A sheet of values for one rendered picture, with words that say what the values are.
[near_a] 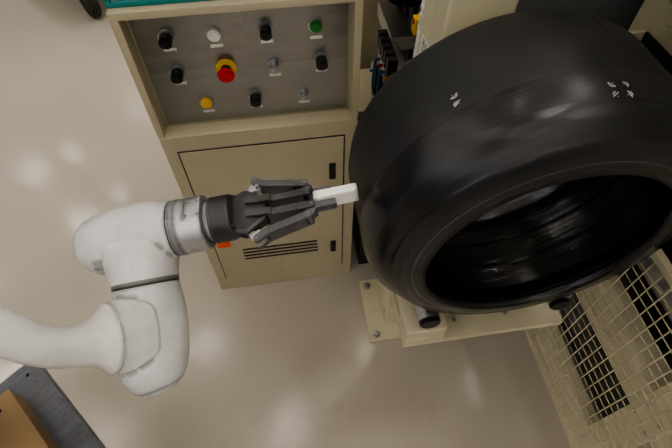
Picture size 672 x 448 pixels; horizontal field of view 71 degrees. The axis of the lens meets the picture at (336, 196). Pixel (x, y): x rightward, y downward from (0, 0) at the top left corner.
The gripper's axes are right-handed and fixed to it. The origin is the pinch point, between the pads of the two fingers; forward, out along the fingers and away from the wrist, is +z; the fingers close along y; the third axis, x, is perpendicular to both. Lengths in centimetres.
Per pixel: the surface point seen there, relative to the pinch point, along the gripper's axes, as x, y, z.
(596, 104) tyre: -17.0, -7.2, 33.1
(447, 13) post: -10.1, 26.7, 25.2
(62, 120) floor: 104, 167, -144
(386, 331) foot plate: 124, 23, 6
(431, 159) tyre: -11.5, -5.9, 13.5
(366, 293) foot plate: 123, 40, 2
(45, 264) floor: 105, 75, -133
